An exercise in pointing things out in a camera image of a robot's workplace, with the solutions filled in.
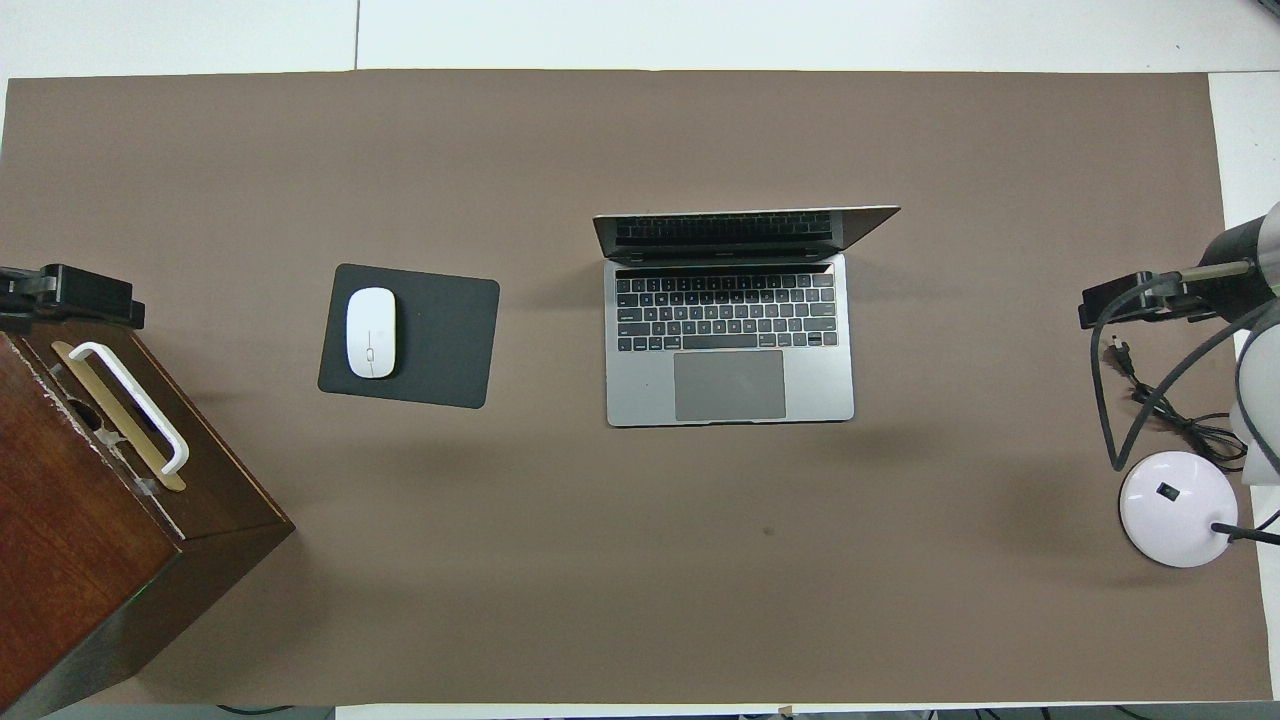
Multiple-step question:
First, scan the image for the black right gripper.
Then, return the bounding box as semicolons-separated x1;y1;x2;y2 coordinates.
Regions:
1080;222;1271;329

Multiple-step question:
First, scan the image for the white computer mouse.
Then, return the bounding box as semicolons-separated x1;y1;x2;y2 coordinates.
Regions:
345;287;398;380

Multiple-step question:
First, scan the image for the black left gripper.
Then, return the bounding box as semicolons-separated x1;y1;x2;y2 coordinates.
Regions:
0;263;146;331

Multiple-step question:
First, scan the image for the silver Apple laptop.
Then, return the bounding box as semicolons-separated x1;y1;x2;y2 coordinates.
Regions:
592;205;902;428

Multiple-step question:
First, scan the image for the white desk lamp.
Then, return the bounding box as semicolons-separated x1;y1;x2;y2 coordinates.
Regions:
1118;330;1280;569

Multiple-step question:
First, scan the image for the black lamp power cable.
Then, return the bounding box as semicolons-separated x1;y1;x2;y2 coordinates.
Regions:
1105;335;1280;546

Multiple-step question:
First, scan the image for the brown table mat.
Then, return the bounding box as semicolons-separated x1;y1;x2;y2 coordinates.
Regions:
0;68;1273;706

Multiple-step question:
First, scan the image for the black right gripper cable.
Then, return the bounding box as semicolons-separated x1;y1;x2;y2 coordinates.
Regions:
1090;275;1280;471

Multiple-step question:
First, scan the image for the black mouse pad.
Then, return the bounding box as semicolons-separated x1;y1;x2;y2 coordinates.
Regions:
317;263;501;410

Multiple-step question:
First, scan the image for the dark brown wooden box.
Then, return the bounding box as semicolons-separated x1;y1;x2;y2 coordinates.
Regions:
0;310;296;716

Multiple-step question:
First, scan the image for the white box handle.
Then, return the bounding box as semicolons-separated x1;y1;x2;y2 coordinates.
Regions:
68;341;191;475

